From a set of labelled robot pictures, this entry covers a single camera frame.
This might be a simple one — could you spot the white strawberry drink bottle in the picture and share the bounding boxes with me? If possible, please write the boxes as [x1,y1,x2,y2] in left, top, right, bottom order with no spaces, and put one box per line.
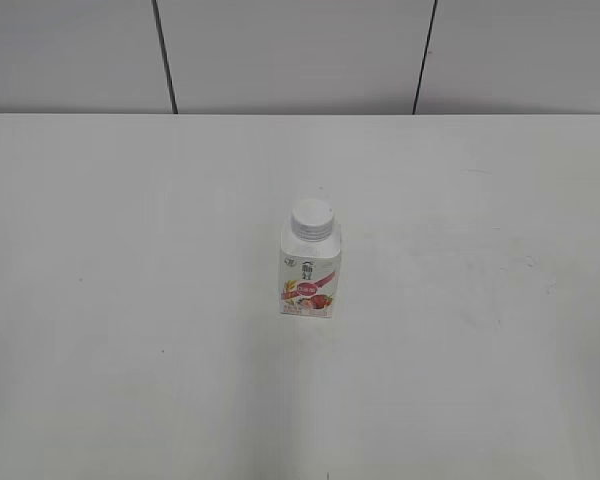
[278,220,342,318]

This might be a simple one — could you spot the white screw cap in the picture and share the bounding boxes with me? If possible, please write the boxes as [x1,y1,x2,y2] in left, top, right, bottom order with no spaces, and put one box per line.
[290,199,335,242]

